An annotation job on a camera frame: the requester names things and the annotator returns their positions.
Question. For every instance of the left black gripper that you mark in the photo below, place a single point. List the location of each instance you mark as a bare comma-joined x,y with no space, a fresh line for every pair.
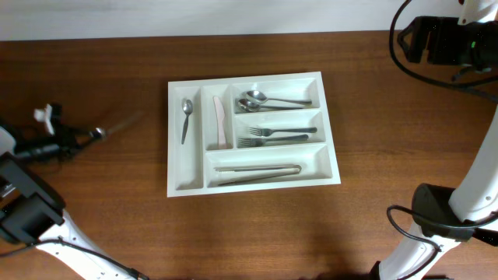
68,139

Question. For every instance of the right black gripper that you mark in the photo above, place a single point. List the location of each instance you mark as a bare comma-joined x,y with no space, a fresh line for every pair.
440,32

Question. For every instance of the steel spoon patterned handle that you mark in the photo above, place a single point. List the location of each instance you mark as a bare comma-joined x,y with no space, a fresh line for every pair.
116,126

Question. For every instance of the steel spoon plain handle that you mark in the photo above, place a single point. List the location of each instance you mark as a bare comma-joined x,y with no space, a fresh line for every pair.
187,107

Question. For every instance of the pink plastic knife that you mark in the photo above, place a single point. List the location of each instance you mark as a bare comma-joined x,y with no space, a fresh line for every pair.
220,116

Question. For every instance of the steel fork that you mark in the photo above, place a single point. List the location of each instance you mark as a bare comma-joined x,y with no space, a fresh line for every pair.
265,132
259,142

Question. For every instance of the steel tongs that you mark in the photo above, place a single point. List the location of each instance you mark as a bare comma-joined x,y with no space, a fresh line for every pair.
256,173

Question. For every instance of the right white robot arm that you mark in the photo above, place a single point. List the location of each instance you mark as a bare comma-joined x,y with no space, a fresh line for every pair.
445,217

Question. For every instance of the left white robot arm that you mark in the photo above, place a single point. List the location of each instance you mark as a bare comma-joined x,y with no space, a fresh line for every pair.
33,214

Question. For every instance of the white cutlery tray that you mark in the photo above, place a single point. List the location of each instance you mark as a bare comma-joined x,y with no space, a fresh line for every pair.
190,167

